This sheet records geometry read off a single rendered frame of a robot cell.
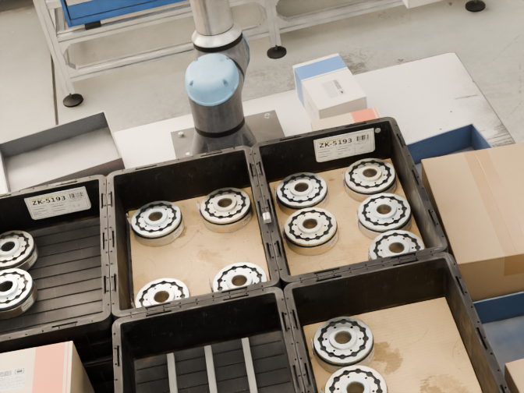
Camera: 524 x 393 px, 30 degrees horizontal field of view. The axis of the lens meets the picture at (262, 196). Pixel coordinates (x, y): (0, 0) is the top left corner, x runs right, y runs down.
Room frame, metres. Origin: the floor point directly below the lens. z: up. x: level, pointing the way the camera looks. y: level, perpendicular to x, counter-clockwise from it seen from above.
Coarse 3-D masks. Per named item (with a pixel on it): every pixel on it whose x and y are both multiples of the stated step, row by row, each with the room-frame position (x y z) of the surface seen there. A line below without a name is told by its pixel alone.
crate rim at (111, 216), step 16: (176, 160) 1.53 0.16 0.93; (192, 160) 1.53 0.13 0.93; (112, 176) 1.52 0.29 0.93; (256, 176) 1.44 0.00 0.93; (112, 192) 1.47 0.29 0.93; (256, 192) 1.39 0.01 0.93; (112, 208) 1.42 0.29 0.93; (112, 224) 1.38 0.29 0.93; (112, 240) 1.34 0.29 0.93; (112, 256) 1.29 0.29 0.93; (272, 256) 1.21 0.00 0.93; (112, 272) 1.25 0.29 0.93; (272, 272) 1.17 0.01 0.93; (112, 288) 1.21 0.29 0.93; (240, 288) 1.15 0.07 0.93; (256, 288) 1.15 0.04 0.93; (112, 304) 1.17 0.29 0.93; (160, 304) 1.15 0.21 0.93; (176, 304) 1.14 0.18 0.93
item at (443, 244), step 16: (336, 128) 1.54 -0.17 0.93; (352, 128) 1.53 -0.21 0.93; (256, 144) 1.54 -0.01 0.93; (272, 144) 1.53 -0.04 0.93; (400, 144) 1.45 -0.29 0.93; (256, 160) 1.49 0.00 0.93; (416, 176) 1.35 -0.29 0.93; (272, 208) 1.34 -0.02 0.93; (432, 208) 1.26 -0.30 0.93; (272, 224) 1.30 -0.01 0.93; (432, 224) 1.22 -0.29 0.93; (272, 240) 1.25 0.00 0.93; (400, 256) 1.16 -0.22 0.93; (416, 256) 1.15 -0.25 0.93; (320, 272) 1.16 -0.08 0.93; (336, 272) 1.15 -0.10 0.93
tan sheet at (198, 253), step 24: (192, 216) 1.47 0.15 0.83; (192, 240) 1.40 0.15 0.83; (216, 240) 1.39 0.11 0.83; (240, 240) 1.37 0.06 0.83; (144, 264) 1.36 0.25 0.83; (168, 264) 1.34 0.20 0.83; (192, 264) 1.33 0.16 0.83; (216, 264) 1.32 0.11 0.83; (264, 264) 1.29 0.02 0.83; (192, 288) 1.27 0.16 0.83
